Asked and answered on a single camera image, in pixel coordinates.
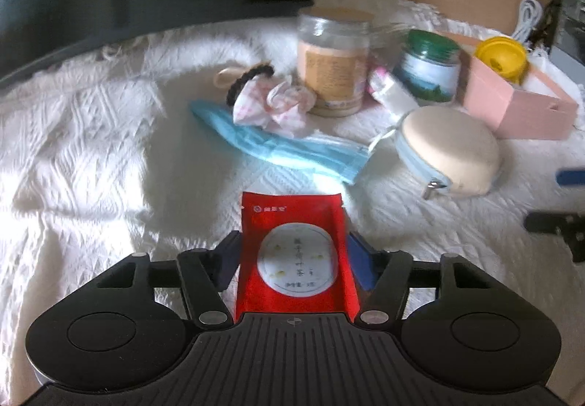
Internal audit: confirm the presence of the green lid jar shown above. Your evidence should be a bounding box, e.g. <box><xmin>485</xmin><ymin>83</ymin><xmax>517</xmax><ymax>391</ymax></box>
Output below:
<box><xmin>394</xmin><ymin>29</ymin><xmax>461</xmax><ymax>104</ymax></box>

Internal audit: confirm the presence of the blue face mask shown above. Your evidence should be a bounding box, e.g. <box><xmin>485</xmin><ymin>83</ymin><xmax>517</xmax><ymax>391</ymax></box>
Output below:
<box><xmin>189</xmin><ymin>100</ymin><xmax>371</xmax><ymax>185</ymax></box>

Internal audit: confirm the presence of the white textured blanket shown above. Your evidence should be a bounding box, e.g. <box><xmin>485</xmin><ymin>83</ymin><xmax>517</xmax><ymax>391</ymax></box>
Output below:
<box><xmin>0</xmin><ymin>0</ymin><xmax>585</xmax><ymax>393</ymax></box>

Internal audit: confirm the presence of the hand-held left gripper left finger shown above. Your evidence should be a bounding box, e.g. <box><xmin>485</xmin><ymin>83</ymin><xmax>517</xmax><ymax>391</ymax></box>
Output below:
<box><xmin>94</xmin><ymin>230</ymin><xmax>241</xmax><ymax>330</ymax></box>

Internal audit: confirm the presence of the red tea packet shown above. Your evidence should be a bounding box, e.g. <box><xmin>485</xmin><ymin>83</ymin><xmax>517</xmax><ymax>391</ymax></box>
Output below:
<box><xmin>234</xmin><ymin>191</ymin><xmax>359</xmax><ymax>323</ymax></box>

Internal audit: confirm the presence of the glass jar with beige label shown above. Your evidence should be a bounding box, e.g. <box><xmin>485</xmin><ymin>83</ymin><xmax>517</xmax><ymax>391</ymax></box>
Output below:
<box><xmin>296</xmin><ymin>8</ymin><xmax>373</xmax><ymax>117</ymax></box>

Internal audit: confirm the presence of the pink box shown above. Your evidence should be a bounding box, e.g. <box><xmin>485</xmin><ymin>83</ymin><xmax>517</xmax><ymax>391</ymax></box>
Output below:
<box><xmin>439</xmin><ymin>31</ymin><xmax>580</xmax><ymax>141</ymax></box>

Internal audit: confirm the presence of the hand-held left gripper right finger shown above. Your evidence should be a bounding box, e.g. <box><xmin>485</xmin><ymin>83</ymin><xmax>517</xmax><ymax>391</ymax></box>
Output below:
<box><xmin>346</xmin><ymin>230</ymin><xmax>500</xmax><ymax>330</ymax></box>

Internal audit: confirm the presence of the pink checked scrunchie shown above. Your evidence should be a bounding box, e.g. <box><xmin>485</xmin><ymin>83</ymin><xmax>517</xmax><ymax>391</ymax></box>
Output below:
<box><xmin>232</xmin><ymin>79</ymin><xmax>316</xmax><ymax>137</ymax></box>

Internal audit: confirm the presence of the yellow cup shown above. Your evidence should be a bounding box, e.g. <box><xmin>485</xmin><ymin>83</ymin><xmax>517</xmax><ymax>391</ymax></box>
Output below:
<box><xmin>474</xmin><ymin>37</ymin><xmax>530</xmax><ymax>84</ymax></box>

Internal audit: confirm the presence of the beige hair tie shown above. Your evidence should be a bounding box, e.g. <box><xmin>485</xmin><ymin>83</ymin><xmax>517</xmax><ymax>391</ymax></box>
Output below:
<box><xmin>215</xmin><ymin>65</ymin><xmax>248</xmax><ymax>91</ymax></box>

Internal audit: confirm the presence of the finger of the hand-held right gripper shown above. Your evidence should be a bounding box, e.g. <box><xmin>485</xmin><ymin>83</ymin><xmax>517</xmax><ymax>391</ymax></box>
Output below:
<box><xmin>525</xmin><ymin>210</ymin><xmax>585</xmax><ymax>263</ymax></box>
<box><xmin>556</xmin><ymin>167</ymin><xmax>585</xmax><ymax>188</ymax></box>

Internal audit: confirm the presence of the black hair tie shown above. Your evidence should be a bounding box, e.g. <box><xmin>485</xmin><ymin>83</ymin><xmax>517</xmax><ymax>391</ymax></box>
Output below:
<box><xmin>226</xmin><ymin>63</ymin><xmax>275</xmax><ymax>106</ymax></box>

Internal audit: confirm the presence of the pink and white tissue packet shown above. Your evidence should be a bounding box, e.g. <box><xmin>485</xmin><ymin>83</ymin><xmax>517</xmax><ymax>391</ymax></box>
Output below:
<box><xmin>368</xmin><ymin>65</ymin><xmax>419</xmax><ymax>112</ymax></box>

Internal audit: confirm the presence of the round beige coin purse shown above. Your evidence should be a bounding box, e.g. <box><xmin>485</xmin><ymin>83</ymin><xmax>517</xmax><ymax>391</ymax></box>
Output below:
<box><xmin>395</xmin><ymin>107</ymin><xmax>501</xmax><ymax>201</ymax></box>

